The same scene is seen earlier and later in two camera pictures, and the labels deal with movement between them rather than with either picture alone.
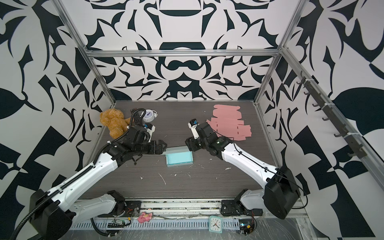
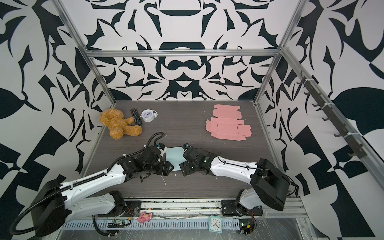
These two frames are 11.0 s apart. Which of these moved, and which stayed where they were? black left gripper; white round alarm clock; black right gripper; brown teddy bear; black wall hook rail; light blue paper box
Moved: black left gripper; black right gripper
Stayed: black wall hook rail; light blue paper box; white round alarm clock; brown teddy bear
